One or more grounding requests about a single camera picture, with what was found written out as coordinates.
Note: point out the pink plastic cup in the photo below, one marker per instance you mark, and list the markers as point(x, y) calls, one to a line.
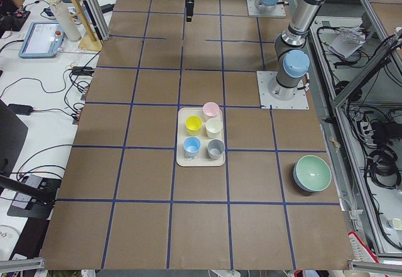
point(210, 110)

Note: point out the yellow plastic cup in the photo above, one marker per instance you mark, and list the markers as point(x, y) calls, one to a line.
point(193, 125)

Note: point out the pale green plastic cup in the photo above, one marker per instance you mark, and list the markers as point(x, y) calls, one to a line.
point(213, 127)

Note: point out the blue plastic cup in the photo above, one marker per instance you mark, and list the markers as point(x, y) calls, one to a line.
point(191, 146)

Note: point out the grey plastic cup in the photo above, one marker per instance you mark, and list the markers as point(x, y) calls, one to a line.
point(215, 149)

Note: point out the wooden stand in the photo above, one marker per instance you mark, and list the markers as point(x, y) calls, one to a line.
point(89, 41)

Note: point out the white cylinder bottle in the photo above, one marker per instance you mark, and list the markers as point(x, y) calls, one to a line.
point(63, 16)

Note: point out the cream plastic tray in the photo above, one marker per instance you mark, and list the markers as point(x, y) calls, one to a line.
point(202, 159)

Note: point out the blue teach pendant tablet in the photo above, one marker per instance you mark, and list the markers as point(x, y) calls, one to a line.
point(42, 40)

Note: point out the black power adapter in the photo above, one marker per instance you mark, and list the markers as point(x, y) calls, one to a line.
point(19, 109)

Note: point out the green ceramic bowl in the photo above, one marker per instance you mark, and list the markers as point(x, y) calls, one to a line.
point(312, 174)

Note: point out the black monitor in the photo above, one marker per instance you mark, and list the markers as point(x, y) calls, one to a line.
point(13, 134)

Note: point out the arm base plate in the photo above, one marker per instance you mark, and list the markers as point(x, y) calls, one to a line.
point(274, 11)
point(273, 96)

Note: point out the aluminium frame post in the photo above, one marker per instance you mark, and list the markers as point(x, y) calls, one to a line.
point(97, 19)

